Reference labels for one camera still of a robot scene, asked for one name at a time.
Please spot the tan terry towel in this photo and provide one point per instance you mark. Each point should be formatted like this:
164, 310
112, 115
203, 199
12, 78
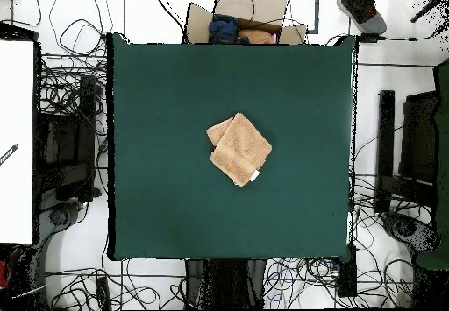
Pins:
242, 146

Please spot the orange cloth item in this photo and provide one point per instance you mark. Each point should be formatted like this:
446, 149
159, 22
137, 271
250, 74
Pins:
256, 37

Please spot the dark green table cloth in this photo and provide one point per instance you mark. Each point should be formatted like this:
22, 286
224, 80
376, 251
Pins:
158, 79

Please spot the dark blue garment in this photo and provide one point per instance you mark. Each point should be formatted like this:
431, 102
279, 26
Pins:
222, 30

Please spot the brown cardboard box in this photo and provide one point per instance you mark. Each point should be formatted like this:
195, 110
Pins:
266, 6

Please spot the black upright bar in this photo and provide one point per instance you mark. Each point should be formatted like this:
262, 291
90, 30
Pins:
386, 132

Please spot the black power strip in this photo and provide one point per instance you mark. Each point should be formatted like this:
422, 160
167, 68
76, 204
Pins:
102, 291

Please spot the black power adapter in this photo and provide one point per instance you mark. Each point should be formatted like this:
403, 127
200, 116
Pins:
369, 38

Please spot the grey and dark shoe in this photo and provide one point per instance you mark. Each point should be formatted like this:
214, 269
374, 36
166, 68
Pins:
372, 23

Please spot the white board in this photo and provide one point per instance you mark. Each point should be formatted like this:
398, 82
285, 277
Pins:
15, 114

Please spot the green cloth drape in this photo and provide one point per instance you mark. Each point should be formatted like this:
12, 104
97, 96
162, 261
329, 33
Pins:
442, 149

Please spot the dark slim rod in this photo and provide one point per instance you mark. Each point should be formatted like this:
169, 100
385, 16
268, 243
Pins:
428, 7

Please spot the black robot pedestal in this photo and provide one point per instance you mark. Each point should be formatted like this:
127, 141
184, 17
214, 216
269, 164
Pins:
224, 283

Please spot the black stand frame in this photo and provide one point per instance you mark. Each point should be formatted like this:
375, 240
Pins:
86, 132

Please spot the grey angled frame bar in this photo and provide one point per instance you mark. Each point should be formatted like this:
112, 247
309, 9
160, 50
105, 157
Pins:
316, 9

